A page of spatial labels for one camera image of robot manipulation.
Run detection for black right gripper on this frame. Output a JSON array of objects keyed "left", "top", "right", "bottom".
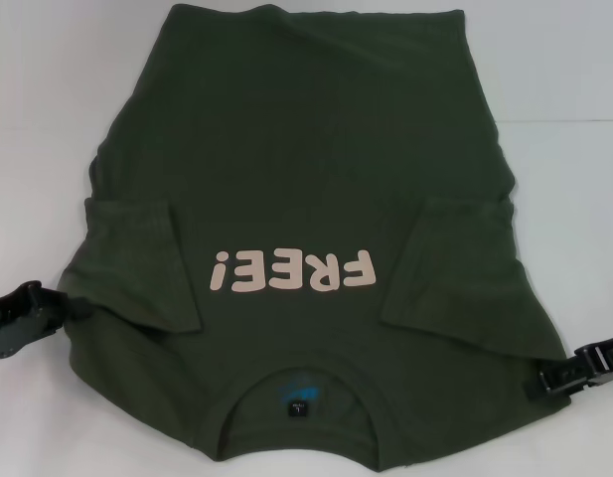
[{"left": 534, "top": 332, "right": 613, "bottom": 399}]

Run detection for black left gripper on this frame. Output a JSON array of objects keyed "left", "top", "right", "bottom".
[{"left": 0, "top": 279, "right": 91, "bottom": 360}]

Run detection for dark green FREE t-shirt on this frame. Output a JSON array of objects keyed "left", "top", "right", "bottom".
[{"left": 57, "top": 2, "right": 570, "bottom": 477}]

